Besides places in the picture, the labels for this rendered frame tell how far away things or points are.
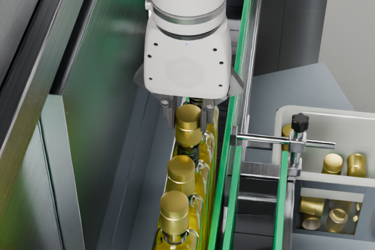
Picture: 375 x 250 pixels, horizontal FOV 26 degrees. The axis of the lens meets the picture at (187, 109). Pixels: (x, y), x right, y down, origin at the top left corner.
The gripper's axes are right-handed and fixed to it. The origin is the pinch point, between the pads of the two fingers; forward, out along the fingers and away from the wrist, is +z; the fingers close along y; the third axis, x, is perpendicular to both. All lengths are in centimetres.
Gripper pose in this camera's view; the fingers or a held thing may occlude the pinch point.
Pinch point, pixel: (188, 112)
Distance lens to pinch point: 102.1
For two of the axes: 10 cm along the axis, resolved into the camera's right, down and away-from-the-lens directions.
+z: 0.0, 7.1, 7.1
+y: 9.9, 1.0, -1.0
